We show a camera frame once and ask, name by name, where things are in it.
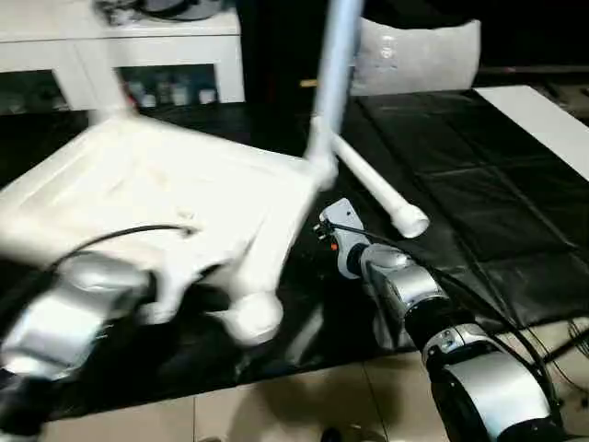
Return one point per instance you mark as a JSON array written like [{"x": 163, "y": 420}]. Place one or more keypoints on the white plastic table leg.
[
  {"x": 336, "y": 69},
  {"x": 117, "y": 103},
  {"x": 382, "y": 193}
]

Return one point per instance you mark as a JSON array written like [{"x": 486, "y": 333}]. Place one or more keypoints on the white plastic table top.
[{"x": 161, "y": 184}]

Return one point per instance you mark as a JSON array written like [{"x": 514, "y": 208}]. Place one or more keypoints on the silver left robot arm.
[{"x": 78, "y": 299}]

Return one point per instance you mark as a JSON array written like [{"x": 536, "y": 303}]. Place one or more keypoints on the black quilted mat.
[{"x": 460, "y": 184}]

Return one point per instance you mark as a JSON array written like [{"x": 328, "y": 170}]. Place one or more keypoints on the black cabinet with gold label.
[{"x": 280, "y": 46}]

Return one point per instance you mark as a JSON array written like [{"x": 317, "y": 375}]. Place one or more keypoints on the grey cushion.
[{"x": 414, "y": 55}]

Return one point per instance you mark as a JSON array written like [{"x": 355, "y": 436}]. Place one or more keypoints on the white flat panel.
[{"x": 543, "y": 124}]

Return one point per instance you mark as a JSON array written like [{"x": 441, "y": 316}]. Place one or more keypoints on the white sideboard with glass doors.
[{"x": 138, "y": 41}]

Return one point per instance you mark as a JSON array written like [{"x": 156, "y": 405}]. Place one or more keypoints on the grey helmet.
[{"x": 184, "y": 7}]

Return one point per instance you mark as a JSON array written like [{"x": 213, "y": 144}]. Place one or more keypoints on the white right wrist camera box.
[{"x": 345, "y": 230}]

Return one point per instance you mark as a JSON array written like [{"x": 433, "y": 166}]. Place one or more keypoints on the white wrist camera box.
[
  {"x": 175, "y": 285},
  {"x": 345, "y": 230}
]

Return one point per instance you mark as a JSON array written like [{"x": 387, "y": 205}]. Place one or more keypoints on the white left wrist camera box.
[{"x": 175, "y": 285}]

